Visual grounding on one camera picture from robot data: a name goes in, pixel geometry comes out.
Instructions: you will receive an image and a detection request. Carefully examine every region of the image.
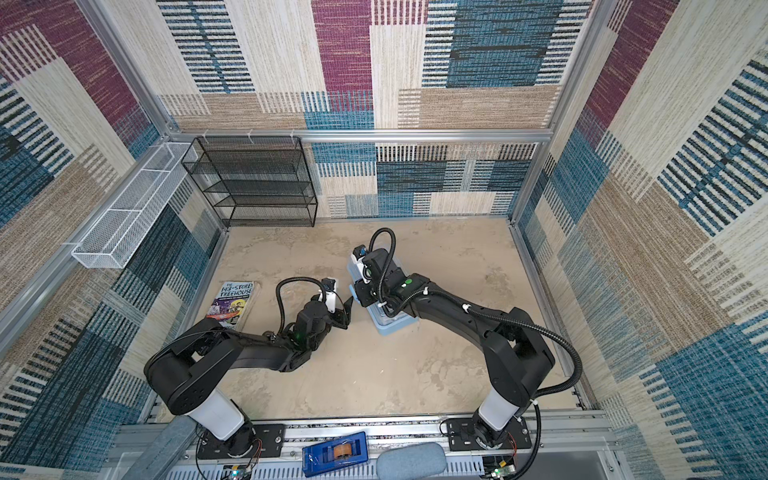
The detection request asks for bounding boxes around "blue tape dispenser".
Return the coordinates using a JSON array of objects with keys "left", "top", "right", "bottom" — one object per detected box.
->
[{"left": 302, "top": 432, "right": 369, "bottom": 478}]

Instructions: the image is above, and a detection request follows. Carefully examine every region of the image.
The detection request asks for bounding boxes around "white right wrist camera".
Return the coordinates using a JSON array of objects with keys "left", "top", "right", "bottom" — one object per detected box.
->
[{"left": 348, "top": 245, "right": 371, "bottom": 283}]

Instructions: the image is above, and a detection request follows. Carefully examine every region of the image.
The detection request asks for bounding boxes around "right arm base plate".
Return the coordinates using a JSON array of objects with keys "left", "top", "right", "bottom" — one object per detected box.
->
[{"left": 439, "top": 417, "right": 533, "bottom": 451}]

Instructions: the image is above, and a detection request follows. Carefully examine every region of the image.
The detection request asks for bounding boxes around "colourful paperback book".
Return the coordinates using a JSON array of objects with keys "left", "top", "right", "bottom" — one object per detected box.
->
[{"left": 205, "top": 281, "right": 256, "bottom": 329}]

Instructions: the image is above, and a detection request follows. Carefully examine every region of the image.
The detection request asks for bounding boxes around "white wire mesh basket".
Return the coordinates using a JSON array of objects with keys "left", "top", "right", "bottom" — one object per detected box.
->
[{"left": 72, "top": 142, "right": 189, "bottom": 269}]

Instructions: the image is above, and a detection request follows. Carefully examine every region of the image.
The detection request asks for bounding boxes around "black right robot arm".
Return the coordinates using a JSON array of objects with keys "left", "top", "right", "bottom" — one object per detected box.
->
[{"left": 354, "top": 274, "right": 583, "bottom": 449}]

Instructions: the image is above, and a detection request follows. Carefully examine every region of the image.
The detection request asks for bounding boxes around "grey foam pad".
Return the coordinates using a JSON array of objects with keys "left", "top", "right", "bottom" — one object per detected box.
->
[{"left": 376, "top": 442, "right": 447, "bottom": 480}]

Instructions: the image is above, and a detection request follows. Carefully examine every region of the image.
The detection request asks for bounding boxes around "blue plastic tool box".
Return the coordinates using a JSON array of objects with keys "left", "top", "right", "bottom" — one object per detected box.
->
[{"left": 347, "top": 255, "right": 419, "bottom": 336}]

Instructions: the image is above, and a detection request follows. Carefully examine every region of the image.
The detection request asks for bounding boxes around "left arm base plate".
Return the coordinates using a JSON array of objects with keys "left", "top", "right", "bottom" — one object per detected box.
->
[{"left": 196, "top": 423, "right": 285, "bottom": 462}]

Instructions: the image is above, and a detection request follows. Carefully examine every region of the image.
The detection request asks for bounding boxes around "black wire mesh shelf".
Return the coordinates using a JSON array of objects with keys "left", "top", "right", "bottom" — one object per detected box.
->
[{"left": 181, "top": 136, "right": 318, "bottom": 228}]

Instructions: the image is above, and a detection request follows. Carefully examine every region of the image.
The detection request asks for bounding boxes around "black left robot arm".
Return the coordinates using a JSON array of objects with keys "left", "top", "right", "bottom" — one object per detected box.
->
[{"left": 144, "top": 295, "right": 354, "bottom": 458}]

